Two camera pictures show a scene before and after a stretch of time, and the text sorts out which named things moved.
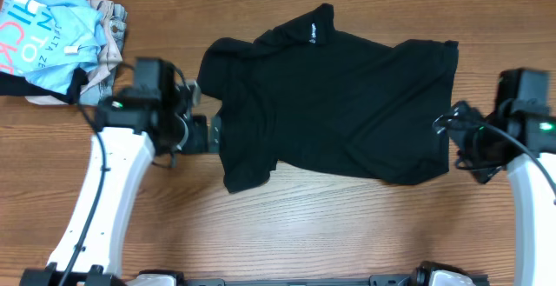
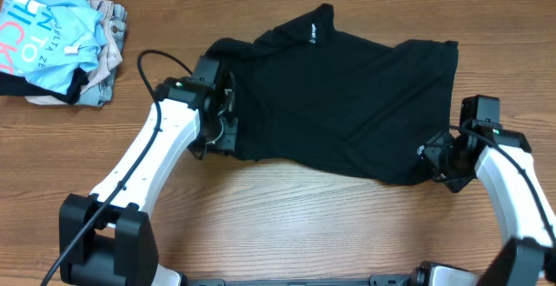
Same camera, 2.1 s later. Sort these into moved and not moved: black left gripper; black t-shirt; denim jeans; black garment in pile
Moved: black left gripper
Not moved: denim jeans; black t-shirt; black garment in pile
